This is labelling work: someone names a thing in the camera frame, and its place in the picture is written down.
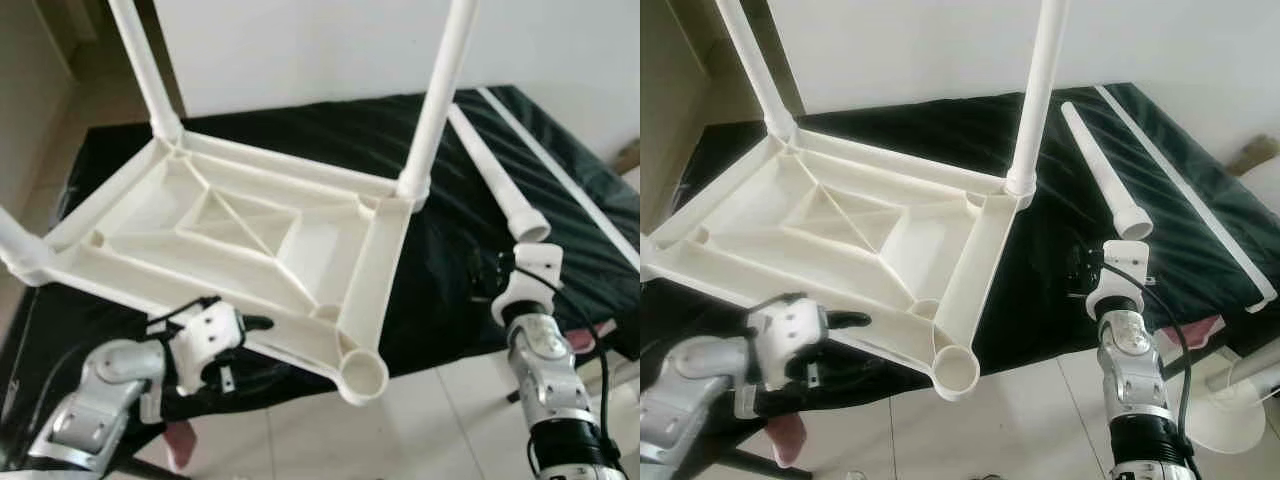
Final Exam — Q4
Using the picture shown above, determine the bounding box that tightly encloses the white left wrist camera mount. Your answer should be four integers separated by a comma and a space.
748, 300, 829, 391
165, 303, 246, 396

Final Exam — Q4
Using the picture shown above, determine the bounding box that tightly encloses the black table cloth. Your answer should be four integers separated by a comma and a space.
0, 85, 641, 480
640, 82, 1280, 471

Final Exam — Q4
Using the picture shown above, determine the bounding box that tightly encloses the white plastic table leg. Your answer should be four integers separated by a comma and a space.
397, 0, 483, 211
715, 0, 801, 143
0, 208, 56, 289
447, 103, 553, 244
1060, 100, 1154, 243
105, 0, 186, 149
1005, 0, 1071, 201

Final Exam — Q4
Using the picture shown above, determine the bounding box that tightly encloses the black metal table frame leg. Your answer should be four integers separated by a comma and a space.
700, 440, 791, 480
128, 455, 193, 480

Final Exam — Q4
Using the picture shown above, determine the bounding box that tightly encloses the pink cloth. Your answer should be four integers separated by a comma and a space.
1180, 315, 1226, 349
165, 422, 198, 471
768, 415, 809, 469
565, 320, 613, 357

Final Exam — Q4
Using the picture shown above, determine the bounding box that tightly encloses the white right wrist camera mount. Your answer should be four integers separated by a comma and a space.
490, 243, 561, 326
1088, 240, 1151, 319

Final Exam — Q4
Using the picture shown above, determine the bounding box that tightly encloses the white plastic children table top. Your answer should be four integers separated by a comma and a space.
640, 125, 1031, 403
0, 125, 431, 408

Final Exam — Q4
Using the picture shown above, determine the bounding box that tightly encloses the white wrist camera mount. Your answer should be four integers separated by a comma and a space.
165, 303, 246, 396
490, 243, 561, 326
748, 300, 829, 391
1088, 240, 1151, 319

